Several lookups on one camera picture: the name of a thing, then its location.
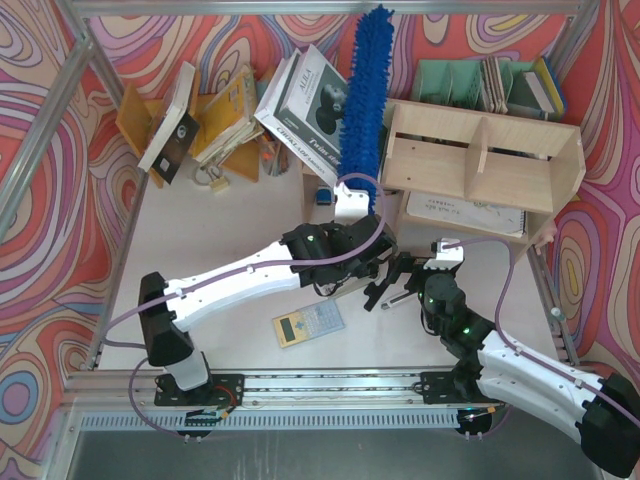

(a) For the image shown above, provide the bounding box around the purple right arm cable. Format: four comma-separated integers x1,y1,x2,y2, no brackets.
444,236,631,416

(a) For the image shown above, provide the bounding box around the pencil cup with pencils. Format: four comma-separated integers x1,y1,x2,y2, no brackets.
259,140,289,177

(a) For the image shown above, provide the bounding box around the yellow worn book stack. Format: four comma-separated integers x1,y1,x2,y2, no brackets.
192,64,263,165

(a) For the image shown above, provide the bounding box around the yellow blue calculator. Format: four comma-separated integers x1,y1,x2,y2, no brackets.
273,300,345,348

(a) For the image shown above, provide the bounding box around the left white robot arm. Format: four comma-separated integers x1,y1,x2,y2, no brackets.
139,184,396,394

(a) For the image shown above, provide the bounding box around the white Cioklade book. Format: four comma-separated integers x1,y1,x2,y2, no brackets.
254,49,337,188

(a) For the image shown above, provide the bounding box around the black white paperback book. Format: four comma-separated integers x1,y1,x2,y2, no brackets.
138,61,200,184

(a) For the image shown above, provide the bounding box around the blue grey book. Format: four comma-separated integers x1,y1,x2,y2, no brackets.
523,57,567,121

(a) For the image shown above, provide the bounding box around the green plastic desk organizer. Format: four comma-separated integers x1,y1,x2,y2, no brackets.
410,57,558,122

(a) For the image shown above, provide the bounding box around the orange wooden book stand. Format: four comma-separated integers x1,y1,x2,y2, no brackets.
116,62,263,186

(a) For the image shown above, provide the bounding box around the black white Twins story book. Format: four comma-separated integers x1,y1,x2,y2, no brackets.
274,45,348,175

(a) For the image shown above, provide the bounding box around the blue microfiber duster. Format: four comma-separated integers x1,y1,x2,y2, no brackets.
335,4,396,211

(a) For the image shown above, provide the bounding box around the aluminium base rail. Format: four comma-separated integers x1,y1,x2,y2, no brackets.
62,368,506,409

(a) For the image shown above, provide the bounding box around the blue pencil sharpener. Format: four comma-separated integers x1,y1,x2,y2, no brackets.
315,187,334,206

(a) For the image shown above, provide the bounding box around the spiral notebook with drawings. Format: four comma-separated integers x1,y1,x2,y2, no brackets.
406,192,526,238

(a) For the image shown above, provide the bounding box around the light wooden bookshelf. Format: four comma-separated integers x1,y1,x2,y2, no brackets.
298,97,586,264

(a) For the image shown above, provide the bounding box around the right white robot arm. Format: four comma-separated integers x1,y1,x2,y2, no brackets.
365,238,639,478

